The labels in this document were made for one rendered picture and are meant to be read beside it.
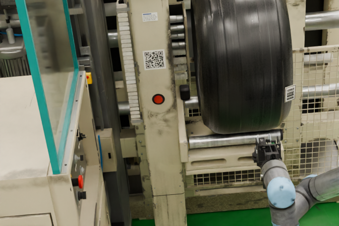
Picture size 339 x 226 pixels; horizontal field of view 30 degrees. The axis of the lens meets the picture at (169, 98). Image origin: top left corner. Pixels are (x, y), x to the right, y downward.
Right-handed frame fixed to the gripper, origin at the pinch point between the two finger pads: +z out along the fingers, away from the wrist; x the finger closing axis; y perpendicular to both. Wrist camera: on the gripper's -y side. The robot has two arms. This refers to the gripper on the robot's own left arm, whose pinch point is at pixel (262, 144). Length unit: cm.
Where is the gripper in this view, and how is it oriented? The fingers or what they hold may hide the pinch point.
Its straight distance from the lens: 210.0
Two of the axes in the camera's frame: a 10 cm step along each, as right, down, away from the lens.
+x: -10.0, 0.9, 0.1
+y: -0.8, -9.1, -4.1
